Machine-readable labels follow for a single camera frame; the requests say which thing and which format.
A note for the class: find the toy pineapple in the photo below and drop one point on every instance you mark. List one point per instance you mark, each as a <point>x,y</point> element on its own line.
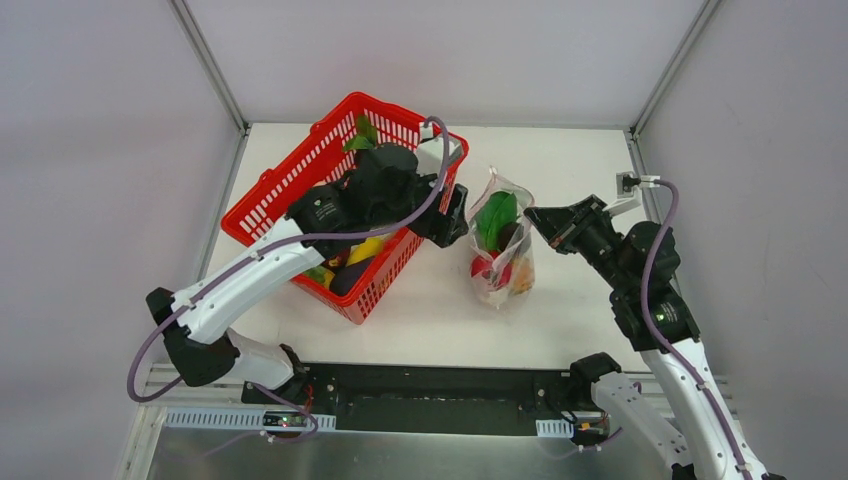
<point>523,275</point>

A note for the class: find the clear zip top bag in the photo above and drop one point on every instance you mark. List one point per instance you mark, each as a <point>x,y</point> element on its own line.
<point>502,264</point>

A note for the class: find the green leafy bok choy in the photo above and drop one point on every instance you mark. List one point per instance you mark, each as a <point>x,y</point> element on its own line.
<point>500,209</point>

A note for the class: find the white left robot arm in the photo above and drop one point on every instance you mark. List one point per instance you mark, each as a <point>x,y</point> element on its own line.
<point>389,187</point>

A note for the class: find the green leaf sprig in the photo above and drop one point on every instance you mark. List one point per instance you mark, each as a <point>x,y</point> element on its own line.
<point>365,138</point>

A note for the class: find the dark purple round fruit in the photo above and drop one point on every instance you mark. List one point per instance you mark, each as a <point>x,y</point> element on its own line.
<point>507,234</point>

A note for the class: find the purple eggplant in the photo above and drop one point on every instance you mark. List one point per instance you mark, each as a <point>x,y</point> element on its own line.
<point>348,277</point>

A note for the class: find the yellow mango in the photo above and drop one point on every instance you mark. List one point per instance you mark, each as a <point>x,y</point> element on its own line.
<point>371,247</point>

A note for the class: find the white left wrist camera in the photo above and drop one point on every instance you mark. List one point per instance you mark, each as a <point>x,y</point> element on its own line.
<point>430,150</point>

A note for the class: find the red plastic shopping basket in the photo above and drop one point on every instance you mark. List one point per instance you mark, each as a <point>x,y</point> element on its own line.
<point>320,158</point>

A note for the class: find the aluminium frame rail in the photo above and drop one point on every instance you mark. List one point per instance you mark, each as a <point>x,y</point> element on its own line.
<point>337,387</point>

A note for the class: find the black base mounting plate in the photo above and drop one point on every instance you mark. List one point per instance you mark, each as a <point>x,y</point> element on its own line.
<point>468,417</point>

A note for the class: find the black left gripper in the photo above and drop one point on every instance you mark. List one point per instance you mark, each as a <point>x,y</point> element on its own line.
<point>442,216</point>

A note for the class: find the green parsley sprig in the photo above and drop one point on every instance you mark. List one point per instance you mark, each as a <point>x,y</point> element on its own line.
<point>320,275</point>

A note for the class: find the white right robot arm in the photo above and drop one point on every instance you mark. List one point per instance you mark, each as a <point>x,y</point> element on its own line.
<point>702,441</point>

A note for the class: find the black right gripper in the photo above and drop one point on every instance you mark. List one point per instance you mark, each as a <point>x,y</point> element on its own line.
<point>569,224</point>

